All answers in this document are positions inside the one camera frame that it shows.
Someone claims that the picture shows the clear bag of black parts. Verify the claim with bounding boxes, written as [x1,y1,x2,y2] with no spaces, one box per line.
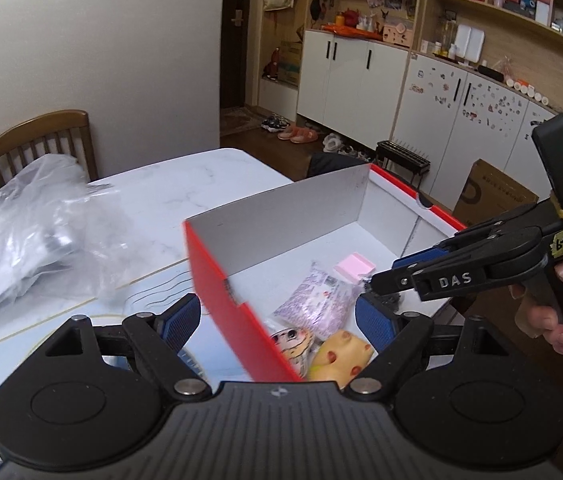
[368,292,402,312]

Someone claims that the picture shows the pink sticky note pad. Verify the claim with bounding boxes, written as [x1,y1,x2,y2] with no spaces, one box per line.
[333,252,376,283]

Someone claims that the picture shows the yellow spotted plush toy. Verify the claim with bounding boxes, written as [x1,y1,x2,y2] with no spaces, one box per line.
[307,330,375,390]

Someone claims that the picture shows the clear printed snack packet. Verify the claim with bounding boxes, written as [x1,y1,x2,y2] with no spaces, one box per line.
[273,261,362,341]

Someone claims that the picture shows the cartoon face sticker pack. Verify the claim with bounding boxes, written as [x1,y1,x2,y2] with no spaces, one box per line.
[271,327,315,378]

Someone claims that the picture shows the person's right hand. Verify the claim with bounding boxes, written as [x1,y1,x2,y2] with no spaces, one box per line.
[509,263,563,355]

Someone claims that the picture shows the brown cardboard sheet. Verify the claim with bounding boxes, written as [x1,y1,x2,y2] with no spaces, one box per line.
[453,159,539,226]

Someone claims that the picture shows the red and white cardboard box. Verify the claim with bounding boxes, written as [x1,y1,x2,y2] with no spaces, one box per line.
[184,165,464,382]

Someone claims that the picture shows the black chair back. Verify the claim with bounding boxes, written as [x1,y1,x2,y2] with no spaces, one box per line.
[305,153,368,179]

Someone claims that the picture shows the crumpled clear plastic bag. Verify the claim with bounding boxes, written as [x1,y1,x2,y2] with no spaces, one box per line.
[0,154,137,316]

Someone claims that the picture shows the white cabinet with shelves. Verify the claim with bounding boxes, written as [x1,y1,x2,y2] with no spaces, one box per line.
[259,0,563,212]

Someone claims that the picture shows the brown wooden chair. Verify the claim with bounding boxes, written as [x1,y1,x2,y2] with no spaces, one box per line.
[0,110,99,188]

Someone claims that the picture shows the black wire shoe rack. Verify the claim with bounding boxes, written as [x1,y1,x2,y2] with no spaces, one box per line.
[376,140,430,188]

